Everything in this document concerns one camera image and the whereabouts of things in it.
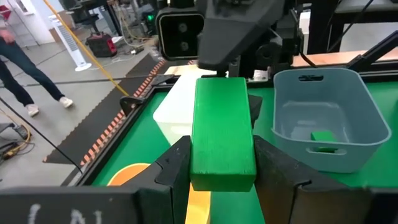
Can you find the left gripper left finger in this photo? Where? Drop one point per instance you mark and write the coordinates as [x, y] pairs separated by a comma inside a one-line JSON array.
[[174, 186]]

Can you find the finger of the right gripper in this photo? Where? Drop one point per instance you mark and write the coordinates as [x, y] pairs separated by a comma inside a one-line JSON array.
[[233, 34], [255, 107]]

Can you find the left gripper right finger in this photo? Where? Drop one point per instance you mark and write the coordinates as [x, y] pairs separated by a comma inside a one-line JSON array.
[[280, 193]]

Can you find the green rectangular block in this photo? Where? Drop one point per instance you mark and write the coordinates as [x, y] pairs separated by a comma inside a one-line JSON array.
[[222, 133]]

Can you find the small green cube block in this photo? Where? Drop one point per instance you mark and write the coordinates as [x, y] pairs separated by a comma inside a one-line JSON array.
[[323, 136]]

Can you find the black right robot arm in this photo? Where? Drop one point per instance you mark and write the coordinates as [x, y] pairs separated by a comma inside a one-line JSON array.
[[320, 28]]

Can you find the orange plastic bin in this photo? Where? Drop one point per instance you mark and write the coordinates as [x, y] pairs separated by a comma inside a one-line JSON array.
[[130, 174]]

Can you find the white plastic bin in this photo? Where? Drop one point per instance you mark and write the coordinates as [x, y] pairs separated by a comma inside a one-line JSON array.
[[177, 112]]

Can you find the blue-grey plastic bin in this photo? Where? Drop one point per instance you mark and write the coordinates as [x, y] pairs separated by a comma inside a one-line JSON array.
[[342, 102]]

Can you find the black floor mat striped edge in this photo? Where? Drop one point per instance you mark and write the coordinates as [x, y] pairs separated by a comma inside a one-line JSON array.
[[102, 118]]

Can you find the red and black device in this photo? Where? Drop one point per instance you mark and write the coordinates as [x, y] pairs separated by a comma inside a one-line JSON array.
[[101, 45]]

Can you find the white tower fan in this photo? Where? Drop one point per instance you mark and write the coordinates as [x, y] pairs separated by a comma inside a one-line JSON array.
[[70, 40]]

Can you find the person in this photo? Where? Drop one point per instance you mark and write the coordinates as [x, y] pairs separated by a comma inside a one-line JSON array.
[[18, 65]]

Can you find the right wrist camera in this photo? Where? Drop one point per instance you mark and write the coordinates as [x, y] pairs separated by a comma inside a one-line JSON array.
[[180, 34]]

